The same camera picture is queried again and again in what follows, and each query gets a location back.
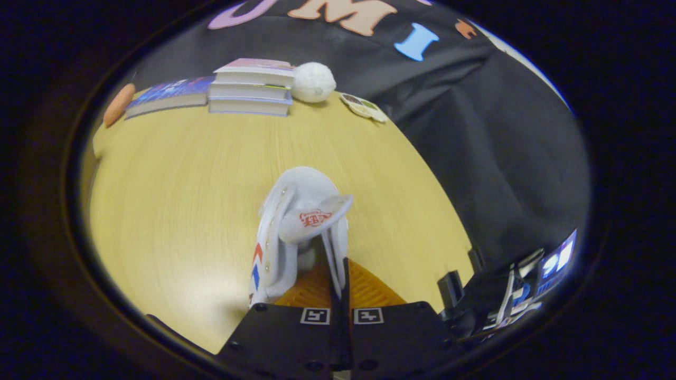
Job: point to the white sneaker shoe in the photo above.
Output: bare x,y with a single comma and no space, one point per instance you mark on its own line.
301,195

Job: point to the purple edged book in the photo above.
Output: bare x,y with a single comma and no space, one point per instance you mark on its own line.
248,106

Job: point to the pink cover book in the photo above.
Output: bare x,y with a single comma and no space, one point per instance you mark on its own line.
256,71

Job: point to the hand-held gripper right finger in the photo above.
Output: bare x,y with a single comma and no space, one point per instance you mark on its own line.
401,338

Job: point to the white thick book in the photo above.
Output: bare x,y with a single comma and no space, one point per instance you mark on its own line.
248,91

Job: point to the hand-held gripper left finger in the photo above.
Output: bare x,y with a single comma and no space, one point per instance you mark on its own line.
280,338

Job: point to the white knitted ball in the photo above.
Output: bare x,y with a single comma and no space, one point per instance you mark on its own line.
312,82

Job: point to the small printed cards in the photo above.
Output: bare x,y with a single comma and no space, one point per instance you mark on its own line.
364,107

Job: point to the orange porous stone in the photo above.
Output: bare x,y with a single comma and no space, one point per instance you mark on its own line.
119,104

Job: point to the blue cover book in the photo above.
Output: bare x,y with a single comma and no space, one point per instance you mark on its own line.
169,95

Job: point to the computer monitor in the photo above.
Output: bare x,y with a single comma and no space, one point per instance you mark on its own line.
557,261

